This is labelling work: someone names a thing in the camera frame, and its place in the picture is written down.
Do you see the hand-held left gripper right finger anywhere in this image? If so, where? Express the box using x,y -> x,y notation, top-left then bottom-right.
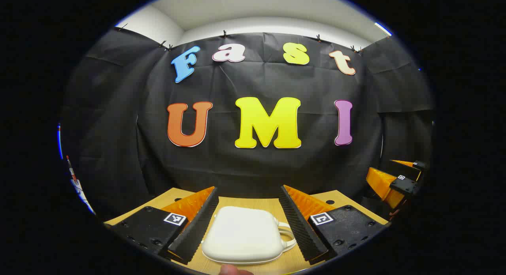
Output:
279,185 -> 390,266

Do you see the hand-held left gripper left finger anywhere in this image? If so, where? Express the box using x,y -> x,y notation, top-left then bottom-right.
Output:
104,186 -> 219,265

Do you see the black backdrop cloth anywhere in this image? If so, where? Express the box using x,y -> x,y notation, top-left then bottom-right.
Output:
61,28 -> 435,222

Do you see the red bottle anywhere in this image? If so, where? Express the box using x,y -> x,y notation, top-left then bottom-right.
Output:
66,156 -> 78,181

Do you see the ceiling light strip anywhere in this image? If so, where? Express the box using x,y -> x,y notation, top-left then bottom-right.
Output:
374,21 -> 394,38

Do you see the white device with cables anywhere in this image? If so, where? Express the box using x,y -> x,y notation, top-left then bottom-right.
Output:
71,178 -> 96,215

